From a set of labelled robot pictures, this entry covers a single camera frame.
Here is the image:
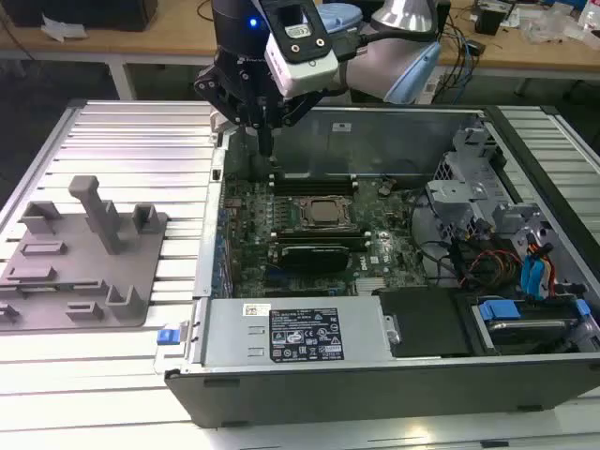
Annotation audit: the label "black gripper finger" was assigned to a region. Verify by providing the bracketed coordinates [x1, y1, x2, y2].
[266, 90, 325, 157]
[193, 65, 268, 157]

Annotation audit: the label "black RAM slot bank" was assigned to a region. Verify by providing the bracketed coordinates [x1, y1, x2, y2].
[273, 172, 358, 197]
[270, 227, 371, 252]

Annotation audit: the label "grey case corner latch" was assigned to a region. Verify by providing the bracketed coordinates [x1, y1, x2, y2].
[209, 111, 235, 142]

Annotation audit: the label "wooden desk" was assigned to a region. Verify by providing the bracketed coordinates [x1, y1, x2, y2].
[0, 0, 600, 67]

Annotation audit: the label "CPU socket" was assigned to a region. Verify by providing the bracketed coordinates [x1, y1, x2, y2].
[298, 194, 351, 229]

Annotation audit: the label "silver CPU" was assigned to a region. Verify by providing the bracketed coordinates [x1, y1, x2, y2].
[311, 200, 338, 224]

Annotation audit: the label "large black box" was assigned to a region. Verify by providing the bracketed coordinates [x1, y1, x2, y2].
[8, 0, 158, 33]

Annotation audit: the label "black graphics card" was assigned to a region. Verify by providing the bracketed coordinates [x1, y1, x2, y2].
[279, 243, 352, 276]

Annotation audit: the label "green motherboard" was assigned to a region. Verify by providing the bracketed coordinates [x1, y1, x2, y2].
[219, 176, 430, 300]

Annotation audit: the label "crumpled white paper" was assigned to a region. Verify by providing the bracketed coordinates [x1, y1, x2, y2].
[40, 12, 88, 43]

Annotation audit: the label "silver metal drive cage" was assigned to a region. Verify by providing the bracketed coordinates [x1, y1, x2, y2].
[425, 125, 559, 254]

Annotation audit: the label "small silver heat sink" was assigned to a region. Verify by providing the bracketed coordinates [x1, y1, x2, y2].
[355, 276, 393, 295]

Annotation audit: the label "small black box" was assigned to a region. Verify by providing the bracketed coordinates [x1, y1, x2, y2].
[472, 2, 511, 35]

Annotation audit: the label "grey parts rack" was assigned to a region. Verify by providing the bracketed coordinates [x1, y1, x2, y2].
[0, 175, 171, 332]

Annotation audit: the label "black power supply label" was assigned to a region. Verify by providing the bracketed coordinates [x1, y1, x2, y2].
[268, 307, 345, 363]

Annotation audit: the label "silver power supply box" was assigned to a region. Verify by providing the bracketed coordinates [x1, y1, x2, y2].
[202, 299, 393, 368]

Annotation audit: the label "black plastic cover plate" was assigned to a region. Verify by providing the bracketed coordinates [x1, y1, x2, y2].
[372, 288, 473, 360]

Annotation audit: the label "clear plastic bags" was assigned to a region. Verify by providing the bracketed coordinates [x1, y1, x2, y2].
[518, 7, 588, 46]

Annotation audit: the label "hard disk in blue carrier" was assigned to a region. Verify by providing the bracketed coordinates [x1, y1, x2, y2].
[472, 295, 591, 355]

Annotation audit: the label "open black PC case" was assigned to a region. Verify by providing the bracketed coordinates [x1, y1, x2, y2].
[154, 100, 600, 430]

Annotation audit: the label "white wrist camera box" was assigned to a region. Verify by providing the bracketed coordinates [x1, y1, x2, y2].
[256, 0, 339, 99]

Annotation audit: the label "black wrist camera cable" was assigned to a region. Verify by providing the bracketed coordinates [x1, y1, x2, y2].
[358, 21, 440, 46]

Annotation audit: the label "blue cable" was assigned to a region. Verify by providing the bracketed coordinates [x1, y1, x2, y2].
[460, 35, 475, 90]

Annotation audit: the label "red yellow black wire bundle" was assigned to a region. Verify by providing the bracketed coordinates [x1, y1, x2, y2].
[458, 250, 524, 288]

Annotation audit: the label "blue flat wire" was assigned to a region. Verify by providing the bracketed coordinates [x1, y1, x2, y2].
[521, 255, 541, 301]
[533, 252, 553, 301]

